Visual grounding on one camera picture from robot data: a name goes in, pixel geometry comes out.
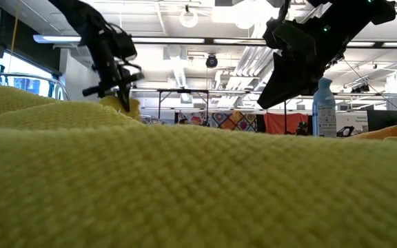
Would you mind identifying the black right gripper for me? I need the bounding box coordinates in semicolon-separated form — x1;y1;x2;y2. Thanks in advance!
257;19;347;110

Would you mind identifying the black spotlight cluster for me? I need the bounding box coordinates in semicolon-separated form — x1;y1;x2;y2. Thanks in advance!
349;83;371;94

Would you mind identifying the round black hanging lamp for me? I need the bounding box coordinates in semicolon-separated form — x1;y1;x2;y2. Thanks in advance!
205;54;219;69

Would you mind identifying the black equipment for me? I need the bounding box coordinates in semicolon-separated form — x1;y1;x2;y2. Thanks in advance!
294;121;310;136

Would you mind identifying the long ceiling light bar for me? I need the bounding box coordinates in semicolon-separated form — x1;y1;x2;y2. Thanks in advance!
32;34;397;48

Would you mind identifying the yellow hanging strap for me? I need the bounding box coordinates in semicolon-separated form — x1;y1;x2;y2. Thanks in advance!
10;0;22;61

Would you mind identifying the colourful patterned quilt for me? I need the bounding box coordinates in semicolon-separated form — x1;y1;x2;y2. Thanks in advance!
176;110;258;134

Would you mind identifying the orange microfiber towel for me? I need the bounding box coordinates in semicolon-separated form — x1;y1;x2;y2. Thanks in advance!
352;125;397;139

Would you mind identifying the red-orange hanging cloth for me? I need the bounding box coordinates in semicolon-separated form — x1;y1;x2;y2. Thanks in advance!
263;112;310;136

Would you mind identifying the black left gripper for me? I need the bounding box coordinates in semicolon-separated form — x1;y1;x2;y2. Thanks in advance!
82;30;144;113

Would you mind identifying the large window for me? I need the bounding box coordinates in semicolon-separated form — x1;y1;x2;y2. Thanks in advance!
0;51;61;101

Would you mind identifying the light blue spray bottle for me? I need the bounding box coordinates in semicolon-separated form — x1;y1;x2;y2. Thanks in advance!
312;77;338;138

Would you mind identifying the black monitor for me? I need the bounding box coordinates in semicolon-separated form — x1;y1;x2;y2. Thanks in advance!
366;109;397;132

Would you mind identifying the white ring lamp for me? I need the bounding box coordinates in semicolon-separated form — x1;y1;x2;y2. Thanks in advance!
179;10;199;29

